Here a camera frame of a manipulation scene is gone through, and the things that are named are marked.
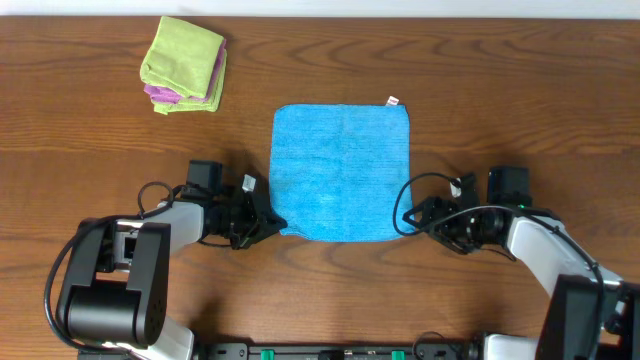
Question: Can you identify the blue microfiber cloth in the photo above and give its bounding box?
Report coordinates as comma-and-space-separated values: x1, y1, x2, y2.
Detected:
269, 104, 413, 242

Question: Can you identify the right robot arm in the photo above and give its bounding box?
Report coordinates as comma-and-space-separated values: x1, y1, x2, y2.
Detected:
393, 191, 639, 359

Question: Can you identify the green folded cloth bottom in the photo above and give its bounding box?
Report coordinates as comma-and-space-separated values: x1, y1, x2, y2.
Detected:
152, 52, 227, 115

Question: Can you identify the green folded cloth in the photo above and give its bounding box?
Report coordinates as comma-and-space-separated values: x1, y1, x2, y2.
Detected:
140, 16, 224, 98
152, 52, 227, 115

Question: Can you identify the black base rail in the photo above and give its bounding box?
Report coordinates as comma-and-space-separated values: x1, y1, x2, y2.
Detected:
77, 342, 551, 360

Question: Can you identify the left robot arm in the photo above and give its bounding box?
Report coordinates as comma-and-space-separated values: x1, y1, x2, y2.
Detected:
43, 184, 287, 359

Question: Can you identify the green folded cloth top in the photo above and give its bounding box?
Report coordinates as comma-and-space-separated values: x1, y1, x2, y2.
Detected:
140, 16, 224, 98

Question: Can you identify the purple folded cloth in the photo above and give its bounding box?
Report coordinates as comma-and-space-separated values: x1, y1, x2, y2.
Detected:
144, 40, 227, 104

